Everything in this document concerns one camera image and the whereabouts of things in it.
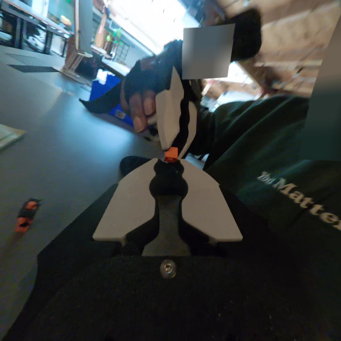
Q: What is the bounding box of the white instruction booklet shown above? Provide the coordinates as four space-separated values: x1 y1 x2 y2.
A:
0 124 25 151

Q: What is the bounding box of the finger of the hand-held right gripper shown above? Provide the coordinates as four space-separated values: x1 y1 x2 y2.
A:
178 100 199 159
155 66 185 151

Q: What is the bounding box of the person's right hand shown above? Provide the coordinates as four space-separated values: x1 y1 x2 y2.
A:
122 86 159 134

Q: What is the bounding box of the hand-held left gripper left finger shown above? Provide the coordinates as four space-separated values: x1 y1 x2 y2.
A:
92 158 163 243

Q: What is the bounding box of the blue plastic bin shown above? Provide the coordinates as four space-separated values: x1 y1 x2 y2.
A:
89 74 135 127

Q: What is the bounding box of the black office table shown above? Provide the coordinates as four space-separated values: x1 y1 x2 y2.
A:
0 0 72 55

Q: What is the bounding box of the white desk stand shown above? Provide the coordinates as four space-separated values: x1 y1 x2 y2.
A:
63 0 95 76

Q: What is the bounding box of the black chair armrest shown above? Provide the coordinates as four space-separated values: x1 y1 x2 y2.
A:
120 155 163 177

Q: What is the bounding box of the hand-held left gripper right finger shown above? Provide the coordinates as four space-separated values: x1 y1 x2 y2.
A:
178 158 244 243

